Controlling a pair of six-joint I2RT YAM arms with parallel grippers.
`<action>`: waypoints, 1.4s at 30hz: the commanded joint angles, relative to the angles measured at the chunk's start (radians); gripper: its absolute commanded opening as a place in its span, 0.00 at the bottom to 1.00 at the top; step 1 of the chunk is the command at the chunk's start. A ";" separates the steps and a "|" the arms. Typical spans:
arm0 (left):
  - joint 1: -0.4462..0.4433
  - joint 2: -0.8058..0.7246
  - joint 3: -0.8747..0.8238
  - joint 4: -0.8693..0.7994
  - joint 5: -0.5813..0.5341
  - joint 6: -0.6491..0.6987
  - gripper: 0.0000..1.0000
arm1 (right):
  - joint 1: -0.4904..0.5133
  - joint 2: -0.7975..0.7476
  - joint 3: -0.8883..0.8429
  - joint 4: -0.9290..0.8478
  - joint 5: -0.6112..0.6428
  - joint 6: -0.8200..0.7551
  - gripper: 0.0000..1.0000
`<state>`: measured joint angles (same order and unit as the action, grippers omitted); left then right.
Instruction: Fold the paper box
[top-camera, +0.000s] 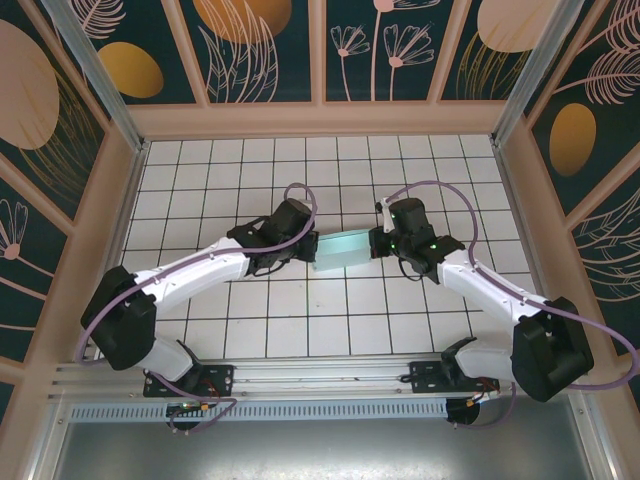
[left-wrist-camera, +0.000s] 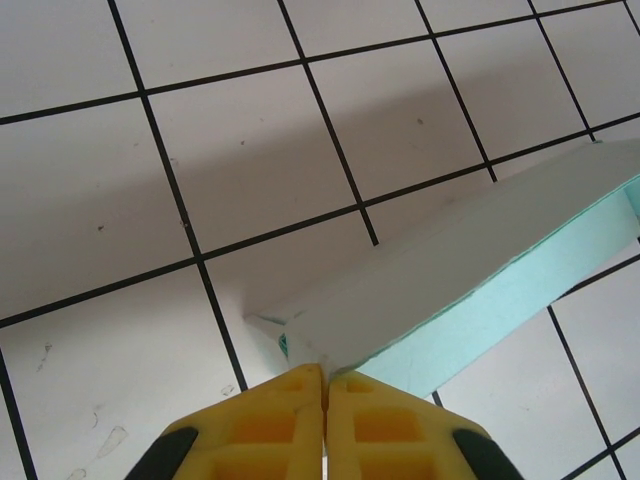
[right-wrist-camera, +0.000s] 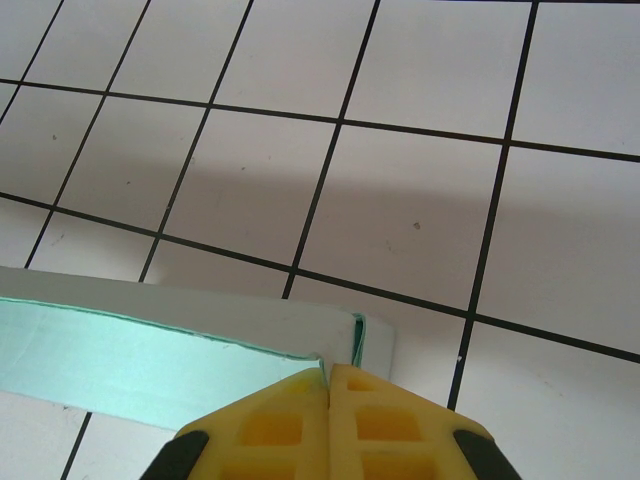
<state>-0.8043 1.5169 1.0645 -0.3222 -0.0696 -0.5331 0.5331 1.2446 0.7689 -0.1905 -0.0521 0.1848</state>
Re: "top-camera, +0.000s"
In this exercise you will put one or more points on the light teal paper box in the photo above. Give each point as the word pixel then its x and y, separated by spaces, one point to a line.
pixel 342 250

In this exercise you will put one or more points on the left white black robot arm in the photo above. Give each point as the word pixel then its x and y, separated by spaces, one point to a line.
pixel 200 265

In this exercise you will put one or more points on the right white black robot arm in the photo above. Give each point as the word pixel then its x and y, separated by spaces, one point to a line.
pixel 490 290

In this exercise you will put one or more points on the grey metal sheet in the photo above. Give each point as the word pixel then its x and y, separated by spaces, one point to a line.
pixel 320 450

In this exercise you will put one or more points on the aluminium mounting rail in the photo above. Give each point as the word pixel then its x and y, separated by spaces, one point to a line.
pixel 320 372

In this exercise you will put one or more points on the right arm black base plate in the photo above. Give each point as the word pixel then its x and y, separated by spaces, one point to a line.
pixel 425 377

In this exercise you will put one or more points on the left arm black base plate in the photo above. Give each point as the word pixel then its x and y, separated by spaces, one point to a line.
pixel 215 380

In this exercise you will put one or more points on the left aluminium side rail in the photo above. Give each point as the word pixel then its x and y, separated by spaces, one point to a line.
pixel 117 245

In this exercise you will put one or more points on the right aluminium corner post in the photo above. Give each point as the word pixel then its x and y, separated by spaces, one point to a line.
pixel 530 75

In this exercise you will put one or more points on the aluminium corner post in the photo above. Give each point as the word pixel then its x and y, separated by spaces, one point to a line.
pixel 530 75
pixel 100 80

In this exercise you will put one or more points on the left aluminium corner post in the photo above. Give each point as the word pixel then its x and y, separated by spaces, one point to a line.
pixel 100 80

